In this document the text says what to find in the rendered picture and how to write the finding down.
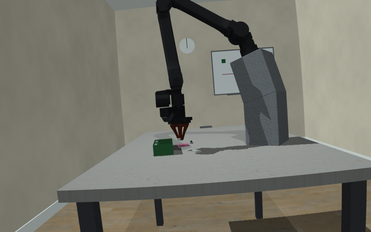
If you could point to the green rack of bins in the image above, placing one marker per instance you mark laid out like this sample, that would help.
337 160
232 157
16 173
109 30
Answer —
163 147

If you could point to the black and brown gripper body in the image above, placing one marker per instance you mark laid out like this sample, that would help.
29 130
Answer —
180 120

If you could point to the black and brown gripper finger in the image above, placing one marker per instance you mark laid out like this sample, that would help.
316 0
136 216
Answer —
173 126
184 130

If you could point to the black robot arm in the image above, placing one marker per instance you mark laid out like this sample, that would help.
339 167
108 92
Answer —
236 32

